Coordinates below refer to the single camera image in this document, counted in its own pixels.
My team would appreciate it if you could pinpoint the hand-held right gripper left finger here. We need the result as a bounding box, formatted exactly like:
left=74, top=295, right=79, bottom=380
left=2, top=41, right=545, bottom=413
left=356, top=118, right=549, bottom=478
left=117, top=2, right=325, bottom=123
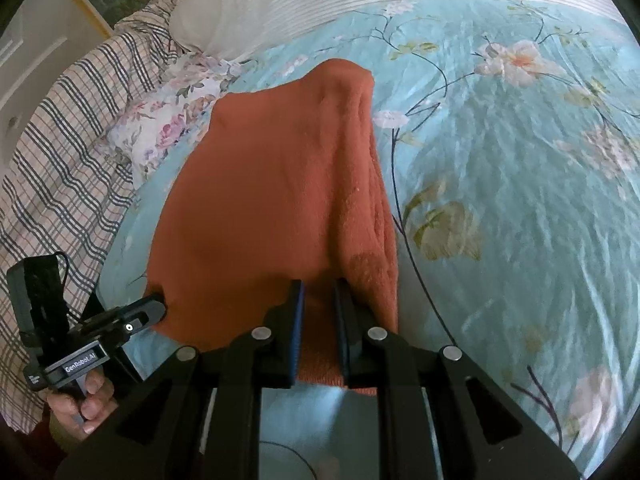
left=52, top=280, right=306, bottom=480

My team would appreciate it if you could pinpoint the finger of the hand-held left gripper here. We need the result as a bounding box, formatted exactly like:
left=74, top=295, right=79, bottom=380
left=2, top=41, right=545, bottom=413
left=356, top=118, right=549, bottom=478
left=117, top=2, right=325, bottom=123
left=75, top=296, right=167, bottom=350

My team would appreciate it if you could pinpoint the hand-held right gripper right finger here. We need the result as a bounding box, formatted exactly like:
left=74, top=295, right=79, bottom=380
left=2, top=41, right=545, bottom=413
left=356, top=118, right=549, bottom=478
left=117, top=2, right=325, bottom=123
left=334, top=277, right=584, bottom=480

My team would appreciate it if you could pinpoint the orange knit sweater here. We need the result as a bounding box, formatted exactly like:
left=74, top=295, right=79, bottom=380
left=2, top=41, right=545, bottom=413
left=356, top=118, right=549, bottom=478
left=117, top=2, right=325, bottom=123
left=144, top=58, right=401, bottom=396

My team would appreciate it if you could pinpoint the person's left hand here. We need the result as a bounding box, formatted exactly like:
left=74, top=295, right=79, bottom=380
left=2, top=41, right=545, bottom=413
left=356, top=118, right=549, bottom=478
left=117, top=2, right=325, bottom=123
left=47, top=372, right=119, bottom=436

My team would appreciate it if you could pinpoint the plaid blanket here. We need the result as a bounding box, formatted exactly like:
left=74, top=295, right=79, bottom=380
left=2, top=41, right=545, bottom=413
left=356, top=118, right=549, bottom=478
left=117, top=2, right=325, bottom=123
left=0, top=0, right=186, bottom=433

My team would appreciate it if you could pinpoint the floral print cloth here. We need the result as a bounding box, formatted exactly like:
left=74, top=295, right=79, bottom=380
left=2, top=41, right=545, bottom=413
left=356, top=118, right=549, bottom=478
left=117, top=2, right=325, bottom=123
left=102, top=52, right=251, bottom=186

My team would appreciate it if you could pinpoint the light blue floral bedsheet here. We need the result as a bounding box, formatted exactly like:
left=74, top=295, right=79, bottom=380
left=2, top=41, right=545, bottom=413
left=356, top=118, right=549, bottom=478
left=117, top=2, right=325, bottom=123
left=97, top=0, right=640, bottom=480

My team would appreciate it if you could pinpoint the white panelled door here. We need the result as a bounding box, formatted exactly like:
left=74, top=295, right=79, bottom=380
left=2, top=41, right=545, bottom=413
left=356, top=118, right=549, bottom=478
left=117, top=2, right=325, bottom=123
left=0, top=0, right=110, bottom=128

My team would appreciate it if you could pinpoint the black cable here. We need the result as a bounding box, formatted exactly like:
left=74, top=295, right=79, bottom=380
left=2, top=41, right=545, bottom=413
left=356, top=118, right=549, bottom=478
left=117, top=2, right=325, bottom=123
left=259, top=440, right=321, bottom=480

